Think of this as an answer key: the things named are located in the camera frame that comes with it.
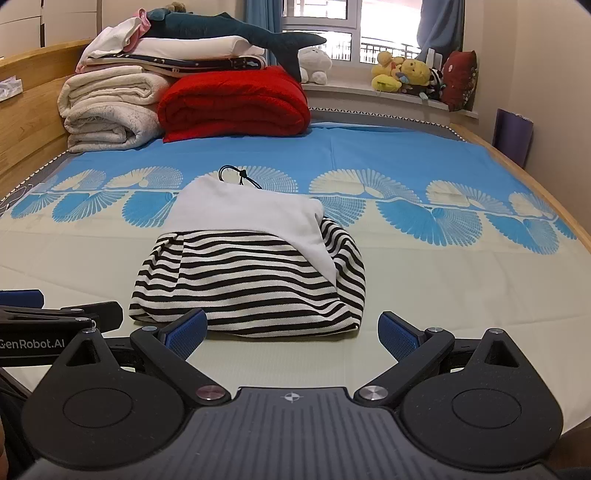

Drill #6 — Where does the navy trimmed folded quilt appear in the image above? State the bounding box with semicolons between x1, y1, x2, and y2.
83;52;269;77

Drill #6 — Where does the blue shark plush toy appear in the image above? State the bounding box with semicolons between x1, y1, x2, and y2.
145;8;328;79

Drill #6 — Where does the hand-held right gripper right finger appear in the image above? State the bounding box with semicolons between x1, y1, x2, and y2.
353;311;532;407

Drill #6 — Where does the white wardrobe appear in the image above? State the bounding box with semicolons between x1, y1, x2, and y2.
0;0;100;59

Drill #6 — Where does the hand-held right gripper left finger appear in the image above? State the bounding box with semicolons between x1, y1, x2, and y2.
48;308;232;407

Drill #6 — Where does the white folded quilt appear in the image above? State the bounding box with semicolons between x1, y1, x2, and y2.
124;34;269;62

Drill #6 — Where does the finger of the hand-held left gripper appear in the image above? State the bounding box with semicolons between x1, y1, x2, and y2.
0;301;124;334
0;289;45;309

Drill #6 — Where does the white framed window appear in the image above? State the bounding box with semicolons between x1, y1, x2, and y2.
281;0;423;64

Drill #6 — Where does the yellow bear plush toy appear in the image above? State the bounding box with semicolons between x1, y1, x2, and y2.
397;58;433;97

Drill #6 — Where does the blue curtain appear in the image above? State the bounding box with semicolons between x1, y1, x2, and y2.
417;0;462;59
244;0;283;65

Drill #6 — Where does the red cushion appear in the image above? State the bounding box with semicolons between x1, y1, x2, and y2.
441;50;478;112

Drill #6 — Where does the white pink folded cloth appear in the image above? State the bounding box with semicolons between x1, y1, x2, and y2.
76;8;151;73

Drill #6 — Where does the white window sill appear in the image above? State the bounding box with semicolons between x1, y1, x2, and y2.
302;80;479;122

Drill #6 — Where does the red folded blanket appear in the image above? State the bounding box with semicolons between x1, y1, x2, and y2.
157;65;311;144

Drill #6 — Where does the wooden bed frame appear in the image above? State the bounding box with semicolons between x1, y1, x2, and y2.
0;39;591;259

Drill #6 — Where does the blue cream patterned bed sheet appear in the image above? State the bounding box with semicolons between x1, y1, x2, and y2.
0;121;591;439

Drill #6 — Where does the black white plush toy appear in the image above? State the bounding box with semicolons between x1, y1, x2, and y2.
418;67;447;102

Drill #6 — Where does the purple panel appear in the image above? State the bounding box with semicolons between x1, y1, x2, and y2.
492;108;534;169

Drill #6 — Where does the black white striped hooded top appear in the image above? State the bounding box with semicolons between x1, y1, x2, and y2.
128;165;367;337

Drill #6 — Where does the cream folded blanket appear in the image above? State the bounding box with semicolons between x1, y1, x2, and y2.
65;104;163;154
58;65;174;119

